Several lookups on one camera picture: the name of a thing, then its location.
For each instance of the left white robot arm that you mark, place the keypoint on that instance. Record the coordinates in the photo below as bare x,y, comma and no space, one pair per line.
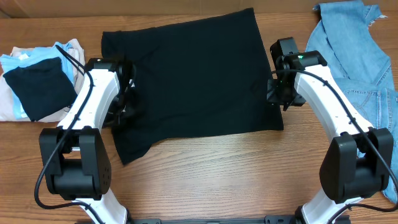
76,164

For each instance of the blue denim jeans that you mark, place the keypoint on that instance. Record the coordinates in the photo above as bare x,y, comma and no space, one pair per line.
358,65

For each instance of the folded beige garment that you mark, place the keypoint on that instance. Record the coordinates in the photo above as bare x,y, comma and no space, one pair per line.
6,102

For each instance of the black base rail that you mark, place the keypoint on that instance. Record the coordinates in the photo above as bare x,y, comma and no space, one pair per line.
217,221

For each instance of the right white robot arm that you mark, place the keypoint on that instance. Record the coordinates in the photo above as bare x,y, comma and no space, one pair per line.
357,162

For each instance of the black t-shirt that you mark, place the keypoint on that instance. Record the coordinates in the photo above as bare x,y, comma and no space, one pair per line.
193,79

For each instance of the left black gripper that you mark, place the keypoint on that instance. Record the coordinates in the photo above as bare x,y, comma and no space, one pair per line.
115,122

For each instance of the folded black garment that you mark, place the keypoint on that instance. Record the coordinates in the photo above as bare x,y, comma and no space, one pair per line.
42,88

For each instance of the folded light blue garment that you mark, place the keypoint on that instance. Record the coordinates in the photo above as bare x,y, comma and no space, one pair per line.
40,54

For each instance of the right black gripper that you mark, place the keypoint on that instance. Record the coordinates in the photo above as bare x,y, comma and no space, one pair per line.
272,98

